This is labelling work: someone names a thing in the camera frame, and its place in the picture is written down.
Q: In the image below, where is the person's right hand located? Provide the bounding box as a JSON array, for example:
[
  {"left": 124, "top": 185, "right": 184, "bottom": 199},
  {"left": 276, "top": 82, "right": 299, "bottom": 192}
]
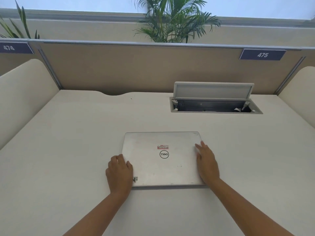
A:
[{"left": 195, "top": 141, "right": 220, "bottom": 185}]

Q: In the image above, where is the person's left hand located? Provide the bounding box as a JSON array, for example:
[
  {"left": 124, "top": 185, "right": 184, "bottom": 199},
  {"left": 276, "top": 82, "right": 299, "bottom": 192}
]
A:
[{"left": 105, "top": 154, "right": 133, "bottom": 196}]

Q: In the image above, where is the silver laptop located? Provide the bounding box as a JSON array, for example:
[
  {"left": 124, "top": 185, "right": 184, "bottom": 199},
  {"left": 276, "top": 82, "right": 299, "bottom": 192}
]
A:
[{"left": 122, "top": 131, "right": 207, "bottom": 187}]

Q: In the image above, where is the person's right forearm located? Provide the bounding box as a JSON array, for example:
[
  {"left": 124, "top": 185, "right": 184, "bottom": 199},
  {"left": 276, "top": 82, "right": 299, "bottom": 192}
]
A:
[{"left": 209, "top": 178, "right": 289, "bottom": 236}]

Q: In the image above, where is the person's left forearm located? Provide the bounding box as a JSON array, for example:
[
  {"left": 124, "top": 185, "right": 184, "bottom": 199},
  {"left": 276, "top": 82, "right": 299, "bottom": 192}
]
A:
[{"left": 63, "top": 189, "right": 133, "bottom": 236}]

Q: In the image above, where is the tan desk partition panel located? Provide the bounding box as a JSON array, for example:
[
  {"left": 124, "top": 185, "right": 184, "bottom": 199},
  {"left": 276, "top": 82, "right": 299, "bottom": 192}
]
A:
[{"left": 37, "top": 40, "right": 307, "bottom": 96}]

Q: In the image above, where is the cream side divider panel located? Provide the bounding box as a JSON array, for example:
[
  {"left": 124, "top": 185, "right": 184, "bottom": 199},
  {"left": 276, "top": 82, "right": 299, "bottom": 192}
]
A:
[
  {"left": 278, "top": 66, "right": 315, "bottom": 129},
  {"left": 0, "top": 59, "right": 60, "bottom": 150}
]

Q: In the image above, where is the blue number sign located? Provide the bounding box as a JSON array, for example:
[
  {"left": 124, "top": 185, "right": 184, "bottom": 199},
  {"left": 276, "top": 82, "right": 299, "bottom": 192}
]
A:
[
  {"left": 0, "top": 42, "right": 34, "bottom": 54},
  {"left": 239, "top": 49, "right": 287, "bottom": 61}
]

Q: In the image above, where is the green palm plant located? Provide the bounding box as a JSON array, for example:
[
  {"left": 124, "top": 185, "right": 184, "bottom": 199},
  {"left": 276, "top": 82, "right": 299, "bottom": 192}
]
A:
[{"left": 125, "top": 0, "right": 221, "bottom": 44}]

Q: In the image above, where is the green long-leaf plant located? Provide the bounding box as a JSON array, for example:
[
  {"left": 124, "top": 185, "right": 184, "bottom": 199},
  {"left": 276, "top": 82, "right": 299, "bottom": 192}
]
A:
[{"left": 0, "top": 0, "right": 40, "bottom": 39}]

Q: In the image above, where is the grey desk cable box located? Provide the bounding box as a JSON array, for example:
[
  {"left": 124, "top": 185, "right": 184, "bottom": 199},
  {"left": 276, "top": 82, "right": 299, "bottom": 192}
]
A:
[{"left": 169, "top": 96, "right": 263, "bottom": 114}]

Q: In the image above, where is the grey cable box lid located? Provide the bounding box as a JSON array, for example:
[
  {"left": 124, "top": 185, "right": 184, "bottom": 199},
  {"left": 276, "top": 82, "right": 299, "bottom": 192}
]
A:
[{"left": 173, "top": 82, "right": 254, "bottom": 100}]

